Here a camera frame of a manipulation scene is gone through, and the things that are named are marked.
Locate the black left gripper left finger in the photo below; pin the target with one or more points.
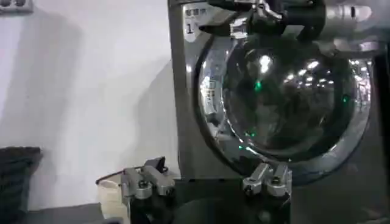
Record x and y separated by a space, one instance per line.
152 182

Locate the white plastic container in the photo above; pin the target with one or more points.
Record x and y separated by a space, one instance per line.
111 198

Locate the round glass dryer door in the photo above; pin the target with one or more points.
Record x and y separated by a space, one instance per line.
283 106

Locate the white number label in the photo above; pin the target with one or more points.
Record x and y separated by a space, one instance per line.
190 25

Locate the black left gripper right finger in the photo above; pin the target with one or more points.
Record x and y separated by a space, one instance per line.
271 181

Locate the wall socket plate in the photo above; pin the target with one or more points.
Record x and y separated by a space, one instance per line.
15 5

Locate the grey dryer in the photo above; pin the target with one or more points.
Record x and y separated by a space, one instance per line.
182 121

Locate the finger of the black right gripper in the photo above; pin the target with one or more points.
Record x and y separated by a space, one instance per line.
222 25
234 3

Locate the dark woven basket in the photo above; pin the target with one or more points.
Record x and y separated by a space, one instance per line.
16 182

